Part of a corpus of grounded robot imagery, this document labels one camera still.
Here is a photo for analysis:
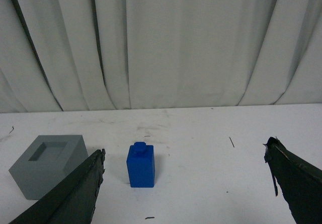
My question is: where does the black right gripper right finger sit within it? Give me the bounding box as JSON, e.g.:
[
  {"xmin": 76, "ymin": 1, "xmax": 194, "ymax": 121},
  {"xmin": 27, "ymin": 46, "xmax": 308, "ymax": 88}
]
[{"xmin": 264, "ymin": 137, "xmax": 321, "ymax": 223}]

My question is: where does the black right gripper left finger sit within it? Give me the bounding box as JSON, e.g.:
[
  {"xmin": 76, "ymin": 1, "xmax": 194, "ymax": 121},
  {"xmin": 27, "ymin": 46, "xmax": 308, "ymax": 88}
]
[{"xmin": 11, "ymin": 149, "xmax": 105, "ymax": 223}]

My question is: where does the blue block with knob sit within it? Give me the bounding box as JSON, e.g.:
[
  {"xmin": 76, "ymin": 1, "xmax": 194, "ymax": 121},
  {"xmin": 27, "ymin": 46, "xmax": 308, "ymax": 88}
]
[{"xmin": 126, "ymin": 142, "xmax": 155, "ymax": 188}]

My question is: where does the gray square base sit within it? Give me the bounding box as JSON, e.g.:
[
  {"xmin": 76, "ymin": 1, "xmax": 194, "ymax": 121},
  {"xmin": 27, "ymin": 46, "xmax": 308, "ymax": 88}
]
[{"xmin": 9, "ymin": 135, "xmax": 89, "ymax": 200}]

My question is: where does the white curtain backdrop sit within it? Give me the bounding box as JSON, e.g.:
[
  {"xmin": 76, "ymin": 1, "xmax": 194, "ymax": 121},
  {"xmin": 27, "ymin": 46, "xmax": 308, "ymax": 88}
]
[{"xmin": 1, "ymin": 0, "xmax": 321, "ymax": 113}]

